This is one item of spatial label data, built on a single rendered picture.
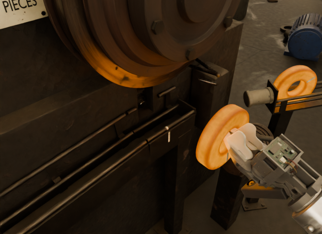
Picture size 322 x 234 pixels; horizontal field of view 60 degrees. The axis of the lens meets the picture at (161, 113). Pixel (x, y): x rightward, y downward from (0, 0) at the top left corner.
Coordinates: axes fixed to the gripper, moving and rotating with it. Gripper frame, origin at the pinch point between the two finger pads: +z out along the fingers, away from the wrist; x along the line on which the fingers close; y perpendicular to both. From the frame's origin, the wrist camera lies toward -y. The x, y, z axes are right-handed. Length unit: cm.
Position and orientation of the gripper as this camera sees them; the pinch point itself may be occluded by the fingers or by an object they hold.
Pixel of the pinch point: (225, 131)
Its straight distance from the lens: 63.3
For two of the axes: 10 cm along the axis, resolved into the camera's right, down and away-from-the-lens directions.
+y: 2.0, -6.1, -7.7
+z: -6.5, -6.7, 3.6
